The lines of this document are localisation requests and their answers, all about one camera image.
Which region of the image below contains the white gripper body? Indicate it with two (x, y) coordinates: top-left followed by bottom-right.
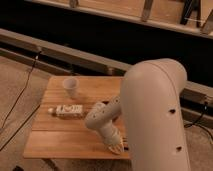
(98, 122), (124, 155)

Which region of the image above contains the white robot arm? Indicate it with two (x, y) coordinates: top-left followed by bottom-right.
(85, 58), (191, 171)

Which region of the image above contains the white plastic bottle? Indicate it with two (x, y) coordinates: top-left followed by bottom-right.
(48, 105), (83, 118)

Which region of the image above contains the white paper cup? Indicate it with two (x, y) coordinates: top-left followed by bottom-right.
(62, 77), (79, 98)

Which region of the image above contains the black cable right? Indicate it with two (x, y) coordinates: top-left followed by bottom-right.
(183, 101), (213, 141)

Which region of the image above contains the black cable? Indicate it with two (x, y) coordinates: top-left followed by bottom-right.
(183, 101), (213, 141)
(0, 49), (43, 151)

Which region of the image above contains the grey metal rail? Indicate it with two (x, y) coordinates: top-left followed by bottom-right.
(0, 28), (213, 104)

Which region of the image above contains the black cable left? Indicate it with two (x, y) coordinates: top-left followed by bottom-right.
(0, 49), (43, 151)

